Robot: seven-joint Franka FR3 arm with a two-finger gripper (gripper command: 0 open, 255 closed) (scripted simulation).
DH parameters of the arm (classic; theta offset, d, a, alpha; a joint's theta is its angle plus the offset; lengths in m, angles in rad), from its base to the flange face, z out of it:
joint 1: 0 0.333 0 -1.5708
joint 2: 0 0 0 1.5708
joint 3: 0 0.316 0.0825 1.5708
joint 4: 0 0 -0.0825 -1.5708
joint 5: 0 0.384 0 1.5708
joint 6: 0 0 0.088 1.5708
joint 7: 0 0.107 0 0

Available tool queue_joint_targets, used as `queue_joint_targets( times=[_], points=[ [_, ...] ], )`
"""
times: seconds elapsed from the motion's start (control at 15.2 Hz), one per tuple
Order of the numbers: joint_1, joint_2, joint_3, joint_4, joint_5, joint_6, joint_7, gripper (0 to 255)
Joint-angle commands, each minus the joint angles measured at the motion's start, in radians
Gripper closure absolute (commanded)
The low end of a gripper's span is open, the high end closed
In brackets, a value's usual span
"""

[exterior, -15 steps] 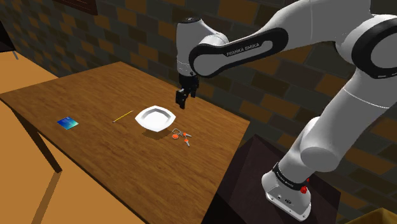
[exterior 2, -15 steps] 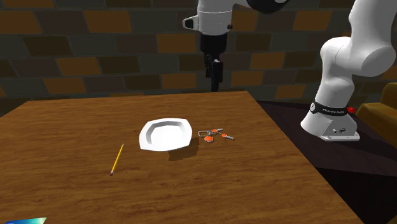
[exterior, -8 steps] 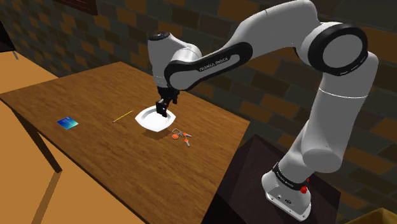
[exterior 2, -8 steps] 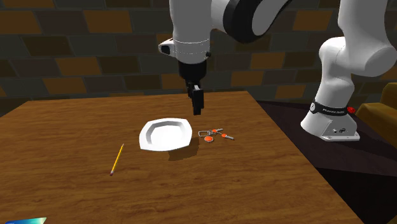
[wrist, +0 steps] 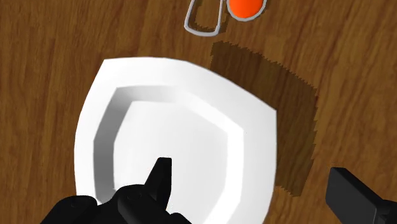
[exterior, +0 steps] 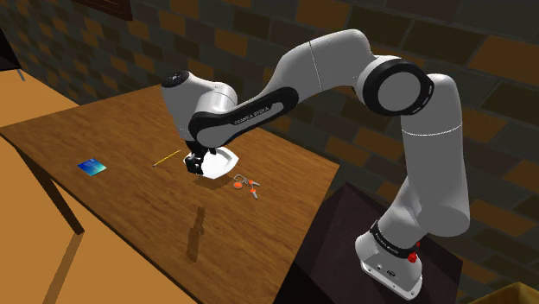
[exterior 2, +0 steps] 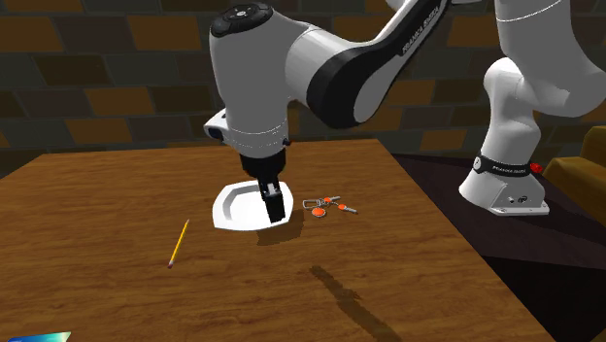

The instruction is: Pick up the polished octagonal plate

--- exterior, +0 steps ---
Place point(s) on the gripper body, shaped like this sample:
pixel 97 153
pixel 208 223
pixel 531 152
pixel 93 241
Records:
pixel 197 160

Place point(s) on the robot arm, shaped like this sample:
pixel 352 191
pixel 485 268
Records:
pixel 429 168

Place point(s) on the white plate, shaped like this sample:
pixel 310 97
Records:
pixel 219 163

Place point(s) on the yellow pencil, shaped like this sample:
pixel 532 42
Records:
pixel 166 158

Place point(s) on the brown wooden table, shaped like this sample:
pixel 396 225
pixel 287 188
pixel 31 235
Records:
pixel 139 202

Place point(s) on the blue green card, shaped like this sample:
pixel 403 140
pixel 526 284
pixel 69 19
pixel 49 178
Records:
pixel 91 167

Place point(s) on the dark robot stand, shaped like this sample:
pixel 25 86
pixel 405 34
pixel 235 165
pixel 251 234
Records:
pixel 337 248

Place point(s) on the tan cardboard box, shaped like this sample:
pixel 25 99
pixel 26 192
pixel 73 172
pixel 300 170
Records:
pixel 511 294

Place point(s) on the dark wall picture frame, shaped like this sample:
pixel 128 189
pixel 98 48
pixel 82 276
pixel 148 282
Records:
pixel 107 7

